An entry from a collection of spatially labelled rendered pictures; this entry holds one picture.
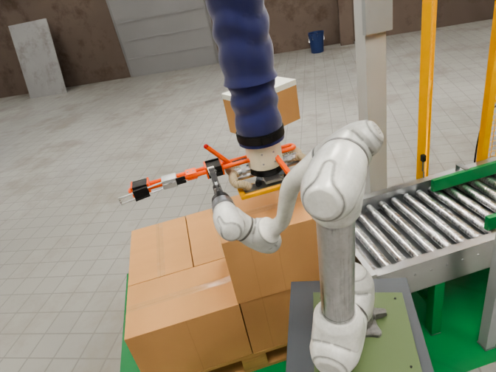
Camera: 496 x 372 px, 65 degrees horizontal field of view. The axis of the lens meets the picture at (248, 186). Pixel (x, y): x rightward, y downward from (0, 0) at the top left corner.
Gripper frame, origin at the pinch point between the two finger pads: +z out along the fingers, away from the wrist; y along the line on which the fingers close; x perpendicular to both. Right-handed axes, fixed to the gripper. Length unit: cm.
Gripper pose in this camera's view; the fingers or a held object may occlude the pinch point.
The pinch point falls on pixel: (214, 181)
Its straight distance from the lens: 170.9
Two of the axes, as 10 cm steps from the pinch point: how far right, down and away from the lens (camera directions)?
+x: 9.6, -2.7, 1.1
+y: 1.9, 8.5, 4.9
